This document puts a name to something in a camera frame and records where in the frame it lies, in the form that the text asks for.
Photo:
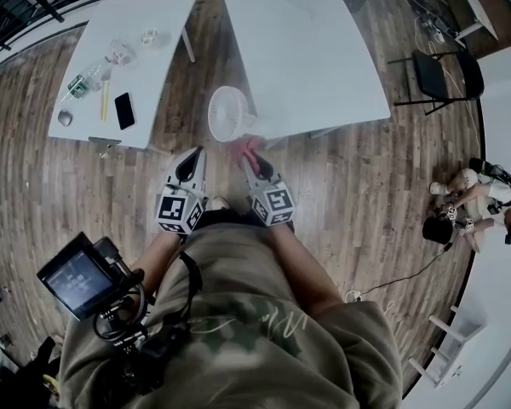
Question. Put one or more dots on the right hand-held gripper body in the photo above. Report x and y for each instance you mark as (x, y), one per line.
(277, 205)

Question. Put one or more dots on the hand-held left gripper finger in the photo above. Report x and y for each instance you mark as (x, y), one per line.
(201, 173)
(173, 179)

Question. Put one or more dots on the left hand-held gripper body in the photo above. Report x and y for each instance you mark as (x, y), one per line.
(172, 209)

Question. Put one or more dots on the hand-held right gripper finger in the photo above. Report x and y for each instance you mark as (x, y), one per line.
(249, 177)
(269, 174)

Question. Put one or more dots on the pink cloth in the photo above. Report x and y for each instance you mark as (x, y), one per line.
(245, 147)

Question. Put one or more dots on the small white desk fan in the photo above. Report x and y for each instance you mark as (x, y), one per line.
(227, 113)

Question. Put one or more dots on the person's right forearm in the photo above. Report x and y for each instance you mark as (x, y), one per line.
(311, 271)

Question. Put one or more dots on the person's left forearm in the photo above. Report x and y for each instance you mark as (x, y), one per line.
(153, 258)

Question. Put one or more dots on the white standing desk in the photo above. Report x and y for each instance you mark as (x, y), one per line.
(477, 2)

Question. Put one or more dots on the person's white shoe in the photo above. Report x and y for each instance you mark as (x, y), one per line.
(220, 203)

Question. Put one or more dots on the person's black trousers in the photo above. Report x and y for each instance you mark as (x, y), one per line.
(221, 217)

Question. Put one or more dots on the grey table clamp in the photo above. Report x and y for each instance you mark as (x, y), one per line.
(104, 142)

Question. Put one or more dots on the black smartphone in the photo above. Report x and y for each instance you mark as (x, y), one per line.
(124, 111)

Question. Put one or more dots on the yellow pencil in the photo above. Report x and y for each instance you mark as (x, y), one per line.
(105, 102)

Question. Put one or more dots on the white table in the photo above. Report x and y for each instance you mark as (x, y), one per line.
(302, 58)
(153, 75)

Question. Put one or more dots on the white power strip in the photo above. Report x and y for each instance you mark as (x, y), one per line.
(352, 296)

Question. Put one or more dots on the black chest monitor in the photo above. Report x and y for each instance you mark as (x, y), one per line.
(78, 286)

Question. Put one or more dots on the grey computer mouse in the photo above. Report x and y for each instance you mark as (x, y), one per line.
(65, 118)

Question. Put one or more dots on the clear plastic cup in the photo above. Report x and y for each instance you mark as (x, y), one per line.
(121, 51)

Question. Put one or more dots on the person's olive shirt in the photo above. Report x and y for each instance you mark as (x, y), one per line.
(247, 343)

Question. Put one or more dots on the black bucket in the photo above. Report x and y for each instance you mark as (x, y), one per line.
(436, 230)

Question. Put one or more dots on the black folding chair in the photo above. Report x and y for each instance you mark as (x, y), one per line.
(430, 79)

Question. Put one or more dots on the yellow wooden toy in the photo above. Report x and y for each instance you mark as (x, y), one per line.
(51, 384)

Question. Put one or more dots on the white wooden shelf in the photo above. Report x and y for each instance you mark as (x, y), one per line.
(455, 343)

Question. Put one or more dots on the black metal railing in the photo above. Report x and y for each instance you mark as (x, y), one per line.
(17, 11)

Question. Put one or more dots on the black chest camera rig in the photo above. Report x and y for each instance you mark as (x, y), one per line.
(123, 339)

